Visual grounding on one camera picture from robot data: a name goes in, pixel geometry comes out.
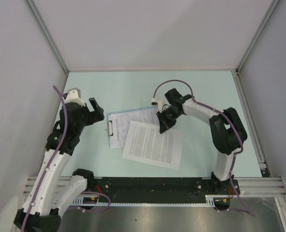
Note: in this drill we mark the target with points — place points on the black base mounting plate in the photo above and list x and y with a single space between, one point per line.
161 189

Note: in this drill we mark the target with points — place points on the blue clipboard folder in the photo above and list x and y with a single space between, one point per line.
114 125

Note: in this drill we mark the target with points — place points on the aluminium frame post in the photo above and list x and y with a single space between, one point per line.
35 13
266 19

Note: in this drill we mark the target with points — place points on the slotted cable duct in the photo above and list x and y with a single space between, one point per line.
206 201

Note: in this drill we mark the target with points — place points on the aluminium front frame rail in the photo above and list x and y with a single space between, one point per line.
249 186

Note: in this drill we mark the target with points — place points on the table form paper sheet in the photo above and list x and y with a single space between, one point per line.
123 125

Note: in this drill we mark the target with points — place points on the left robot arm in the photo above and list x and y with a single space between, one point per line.
43 209

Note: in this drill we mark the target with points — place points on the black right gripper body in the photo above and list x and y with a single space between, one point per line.
171 111

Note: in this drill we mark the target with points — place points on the text paper sheet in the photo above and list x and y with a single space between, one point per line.
145 144

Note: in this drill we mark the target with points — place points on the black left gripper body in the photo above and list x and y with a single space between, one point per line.
85 115

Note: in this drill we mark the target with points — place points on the left aluminium frame post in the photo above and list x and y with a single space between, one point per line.
35 13

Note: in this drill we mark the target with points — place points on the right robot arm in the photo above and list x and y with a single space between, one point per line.
227 130

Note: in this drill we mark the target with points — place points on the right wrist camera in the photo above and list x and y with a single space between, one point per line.
160 104

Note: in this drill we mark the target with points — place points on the metal folder clip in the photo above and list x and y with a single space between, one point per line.
110 128

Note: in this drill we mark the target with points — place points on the right aluminium frame post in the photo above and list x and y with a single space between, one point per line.
266 19

